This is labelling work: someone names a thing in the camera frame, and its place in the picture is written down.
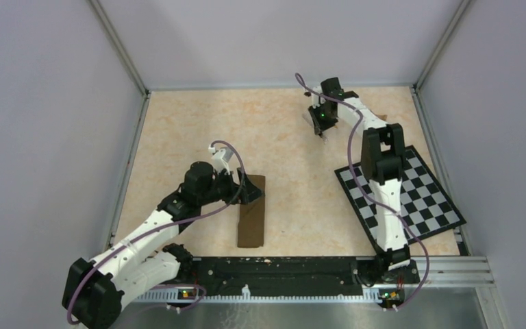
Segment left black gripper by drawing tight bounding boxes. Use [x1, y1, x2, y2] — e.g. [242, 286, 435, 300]
[198, 167, 264, 206]

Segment brown cloth napkin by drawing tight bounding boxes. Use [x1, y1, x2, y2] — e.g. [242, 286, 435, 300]
[236, 174, 266, 249]

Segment black-handled knife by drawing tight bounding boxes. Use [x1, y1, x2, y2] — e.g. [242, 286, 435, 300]
[322, 116, 338, 131]

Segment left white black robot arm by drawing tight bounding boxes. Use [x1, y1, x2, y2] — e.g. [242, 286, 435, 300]
[62, 141, 264, 328]

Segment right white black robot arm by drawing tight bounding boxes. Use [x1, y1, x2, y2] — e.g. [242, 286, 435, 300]
[295, 74, 411, 282]

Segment black white checkerboard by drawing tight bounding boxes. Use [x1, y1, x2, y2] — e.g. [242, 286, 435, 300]
[334, 145, 466, 247]

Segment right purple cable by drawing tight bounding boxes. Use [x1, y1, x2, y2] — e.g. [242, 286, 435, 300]
[295, 73, 431, 310]

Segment purple cable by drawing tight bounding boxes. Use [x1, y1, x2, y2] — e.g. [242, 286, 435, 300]
[66, 140, 247, 326]
[295, 73, 431, 310]

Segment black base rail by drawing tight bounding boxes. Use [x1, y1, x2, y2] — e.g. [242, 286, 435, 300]
[169, 256, 421, 297]

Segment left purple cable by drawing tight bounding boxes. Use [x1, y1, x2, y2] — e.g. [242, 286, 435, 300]
[66, 140, 247, 326]

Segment aluminium frame rail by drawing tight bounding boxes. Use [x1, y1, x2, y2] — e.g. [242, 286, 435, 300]
[414, 256, 494, 288]

